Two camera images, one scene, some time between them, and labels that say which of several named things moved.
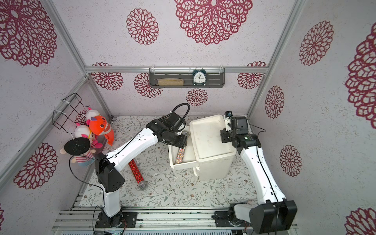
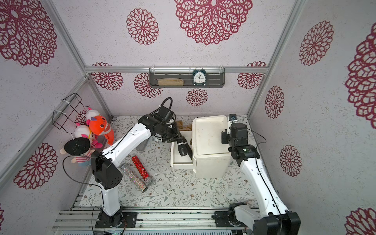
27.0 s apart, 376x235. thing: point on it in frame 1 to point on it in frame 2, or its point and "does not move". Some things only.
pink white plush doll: x=83 y=130 does not move
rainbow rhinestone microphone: x=180 y=151 to x=133 y=177
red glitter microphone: x=142 y=184 to x=142 y=171
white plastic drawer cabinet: x=214 y=158 does not move
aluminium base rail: x=154 y=220 does not move
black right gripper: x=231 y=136 does not move
